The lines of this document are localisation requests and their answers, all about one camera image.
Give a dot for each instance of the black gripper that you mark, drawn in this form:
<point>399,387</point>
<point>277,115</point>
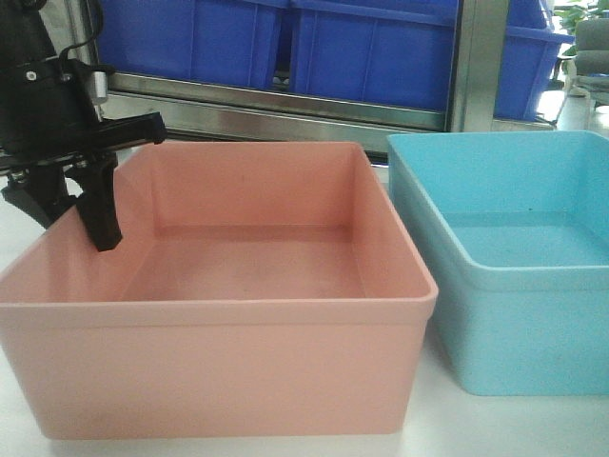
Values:
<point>49,117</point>

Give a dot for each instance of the pink plastic box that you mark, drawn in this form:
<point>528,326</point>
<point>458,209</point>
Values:
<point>259,289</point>

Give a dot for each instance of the light blue plastic box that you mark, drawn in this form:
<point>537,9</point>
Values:
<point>514,229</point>

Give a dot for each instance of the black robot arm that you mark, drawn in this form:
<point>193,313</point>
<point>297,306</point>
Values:
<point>24,40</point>

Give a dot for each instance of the stainless steel shelf rack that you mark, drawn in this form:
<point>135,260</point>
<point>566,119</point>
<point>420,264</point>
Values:
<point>197,111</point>

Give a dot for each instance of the blue crate upper left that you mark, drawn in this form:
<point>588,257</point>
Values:
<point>231,43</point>

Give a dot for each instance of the blue crate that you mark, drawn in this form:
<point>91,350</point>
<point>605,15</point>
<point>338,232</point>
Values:
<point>530,50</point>
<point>231,43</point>
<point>396,53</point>

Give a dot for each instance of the blue crate upper middle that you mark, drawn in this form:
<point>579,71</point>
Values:
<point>396,53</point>

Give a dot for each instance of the blue crate upper right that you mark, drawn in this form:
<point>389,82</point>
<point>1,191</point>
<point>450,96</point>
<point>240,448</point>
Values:
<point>530,50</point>

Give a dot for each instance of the green potted plant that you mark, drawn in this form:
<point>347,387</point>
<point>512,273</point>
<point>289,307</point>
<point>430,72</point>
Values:
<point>578,14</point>

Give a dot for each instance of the grey office chair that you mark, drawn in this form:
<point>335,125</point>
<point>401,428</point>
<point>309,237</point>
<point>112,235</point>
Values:
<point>587,71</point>

